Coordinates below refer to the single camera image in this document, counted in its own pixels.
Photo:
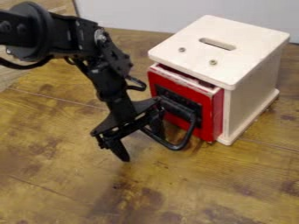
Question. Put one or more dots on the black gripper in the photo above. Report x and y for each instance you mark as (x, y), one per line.
(129, 116)

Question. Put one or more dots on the red drawer with black handle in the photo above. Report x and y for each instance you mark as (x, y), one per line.
(191, 102)

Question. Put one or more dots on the white wooden drawer box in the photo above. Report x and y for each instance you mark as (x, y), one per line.
(234, 56)

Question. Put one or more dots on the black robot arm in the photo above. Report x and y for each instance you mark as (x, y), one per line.
(38, 36)

